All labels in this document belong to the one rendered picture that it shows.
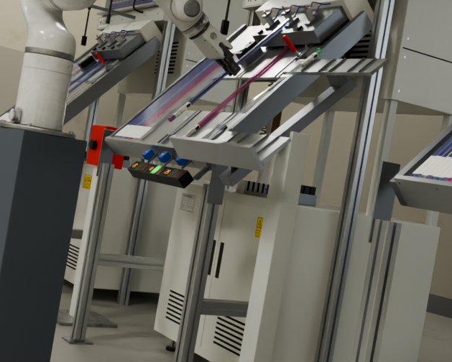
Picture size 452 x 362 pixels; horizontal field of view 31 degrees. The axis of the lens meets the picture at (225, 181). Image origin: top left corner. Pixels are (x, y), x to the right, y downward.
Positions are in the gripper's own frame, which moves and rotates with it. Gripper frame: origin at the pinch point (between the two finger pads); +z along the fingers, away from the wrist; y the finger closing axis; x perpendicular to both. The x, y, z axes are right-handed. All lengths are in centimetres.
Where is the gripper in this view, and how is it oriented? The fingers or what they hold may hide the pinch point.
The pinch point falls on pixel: (231, 67)
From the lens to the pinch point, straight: 244.6
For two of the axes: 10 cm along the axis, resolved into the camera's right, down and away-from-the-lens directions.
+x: -6.0, 7.5, -2.8
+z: 6.1, 6.5, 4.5
